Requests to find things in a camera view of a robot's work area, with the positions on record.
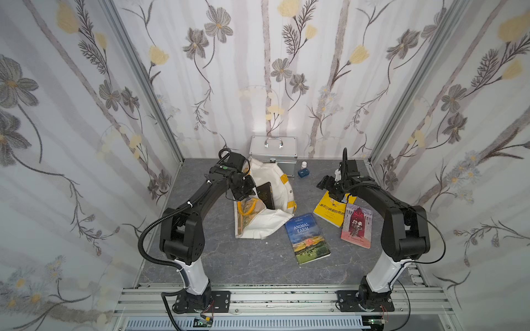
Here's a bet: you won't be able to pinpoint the yellow paperback book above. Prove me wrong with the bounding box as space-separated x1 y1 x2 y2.
313 192 357 228

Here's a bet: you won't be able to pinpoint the white canvas bag yellow handles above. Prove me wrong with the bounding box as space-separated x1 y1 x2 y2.
234 159 297 239

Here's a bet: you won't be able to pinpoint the pink red book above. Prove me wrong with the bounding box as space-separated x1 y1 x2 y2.
341 204 373 249

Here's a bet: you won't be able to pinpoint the Animal Farm blue book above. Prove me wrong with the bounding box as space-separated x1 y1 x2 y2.
284 213 331 265

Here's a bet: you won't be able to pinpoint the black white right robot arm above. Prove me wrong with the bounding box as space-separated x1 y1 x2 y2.
317 153 430 309

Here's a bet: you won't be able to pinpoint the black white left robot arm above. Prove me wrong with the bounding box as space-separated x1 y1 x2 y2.
159 148 255 302

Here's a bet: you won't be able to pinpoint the small blue white bottle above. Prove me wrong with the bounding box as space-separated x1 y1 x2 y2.
298 161 310 178

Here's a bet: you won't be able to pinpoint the silver aluminium case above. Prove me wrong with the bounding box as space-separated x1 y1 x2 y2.
249 136 298 177

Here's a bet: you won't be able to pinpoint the right green circuit board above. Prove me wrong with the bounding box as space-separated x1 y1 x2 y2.
362 317 385 330

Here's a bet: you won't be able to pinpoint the green circuit board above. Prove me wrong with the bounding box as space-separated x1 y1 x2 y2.
193 317 213 328
362 317 385 330

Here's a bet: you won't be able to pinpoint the left green circuit board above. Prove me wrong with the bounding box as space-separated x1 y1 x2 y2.
193 317 213 328

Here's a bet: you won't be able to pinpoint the thin black right cable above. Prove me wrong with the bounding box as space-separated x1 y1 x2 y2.
388 206 447 331

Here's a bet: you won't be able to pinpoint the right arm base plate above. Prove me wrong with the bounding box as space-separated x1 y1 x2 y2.
336 290 395 313

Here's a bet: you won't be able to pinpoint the black corrugated cable conduit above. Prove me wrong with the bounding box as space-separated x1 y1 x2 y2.
137 217 191 331

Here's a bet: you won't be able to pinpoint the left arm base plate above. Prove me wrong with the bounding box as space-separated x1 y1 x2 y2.
172 290 231 314

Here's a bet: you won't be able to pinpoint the aluminium frame rail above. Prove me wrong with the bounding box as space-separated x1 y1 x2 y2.
113 284 455 317

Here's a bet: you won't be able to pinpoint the white slotted cable duct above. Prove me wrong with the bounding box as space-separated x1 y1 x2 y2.
123 316 373 331

